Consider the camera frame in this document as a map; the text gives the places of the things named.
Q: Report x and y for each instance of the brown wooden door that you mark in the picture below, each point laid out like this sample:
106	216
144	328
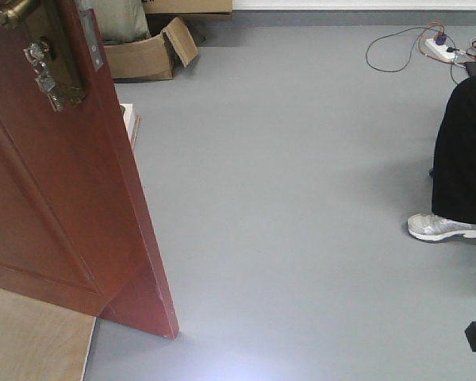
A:
75	229

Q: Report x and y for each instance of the silver door latch plate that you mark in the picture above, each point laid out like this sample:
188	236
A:
90	34

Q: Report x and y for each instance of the open flat cardboard box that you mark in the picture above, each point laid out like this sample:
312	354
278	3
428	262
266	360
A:
153	58

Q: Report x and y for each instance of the closed brown cardboard box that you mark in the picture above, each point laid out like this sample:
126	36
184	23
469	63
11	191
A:
196	9

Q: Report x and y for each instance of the olive green woven sack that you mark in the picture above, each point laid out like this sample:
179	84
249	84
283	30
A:
121	21

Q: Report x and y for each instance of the seated person white shirt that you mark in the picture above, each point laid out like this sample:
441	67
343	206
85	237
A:
453	211

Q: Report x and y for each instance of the white power strip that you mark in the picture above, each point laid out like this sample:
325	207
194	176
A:
442	51

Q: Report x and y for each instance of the plywood base board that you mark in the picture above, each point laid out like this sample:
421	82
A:
41	341

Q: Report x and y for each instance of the white wooden edge rail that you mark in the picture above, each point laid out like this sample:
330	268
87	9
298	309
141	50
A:
131	121

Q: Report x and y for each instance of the brass door handle plate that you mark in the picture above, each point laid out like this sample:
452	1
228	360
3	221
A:
48	50

